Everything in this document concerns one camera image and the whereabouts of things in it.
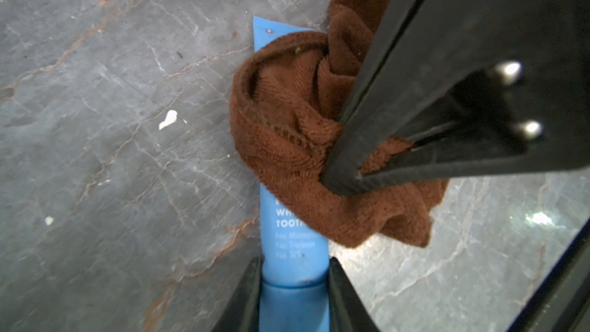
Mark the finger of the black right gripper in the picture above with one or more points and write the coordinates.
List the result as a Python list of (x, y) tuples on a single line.
[(459, 88)]

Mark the blue toothpaste tube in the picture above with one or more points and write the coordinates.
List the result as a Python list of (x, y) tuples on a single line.
[(294, 289)]

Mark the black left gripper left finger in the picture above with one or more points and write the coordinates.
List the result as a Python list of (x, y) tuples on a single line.
[(242, 312)]

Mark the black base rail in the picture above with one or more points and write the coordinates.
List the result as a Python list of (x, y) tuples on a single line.
[(562, 301)]

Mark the brown cloth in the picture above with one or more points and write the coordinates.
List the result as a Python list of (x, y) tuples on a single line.
[(284, 104)]

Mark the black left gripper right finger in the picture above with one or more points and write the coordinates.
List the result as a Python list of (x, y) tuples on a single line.
[(347, 312)]

